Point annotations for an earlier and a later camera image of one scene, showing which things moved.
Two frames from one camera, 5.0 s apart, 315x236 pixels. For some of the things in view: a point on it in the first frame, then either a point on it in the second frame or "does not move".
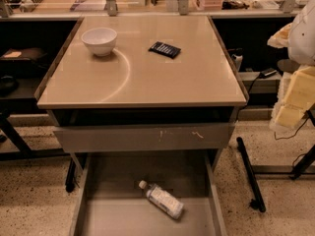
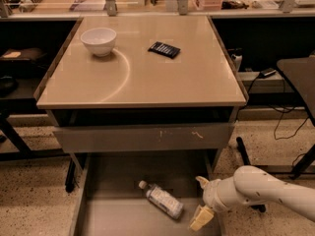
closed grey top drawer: [215, 136] does not move
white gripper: [304, 38] to [210, 194]
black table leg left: [25, 151] does not move
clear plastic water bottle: [162, 200] does not move
